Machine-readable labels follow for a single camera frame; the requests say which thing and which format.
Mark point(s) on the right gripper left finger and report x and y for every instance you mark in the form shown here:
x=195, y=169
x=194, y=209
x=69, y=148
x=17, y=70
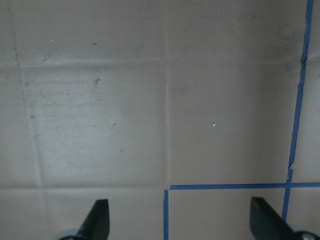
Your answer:
x=96, y=225

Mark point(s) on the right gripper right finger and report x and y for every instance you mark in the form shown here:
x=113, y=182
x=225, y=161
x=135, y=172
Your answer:
x=266, y=224

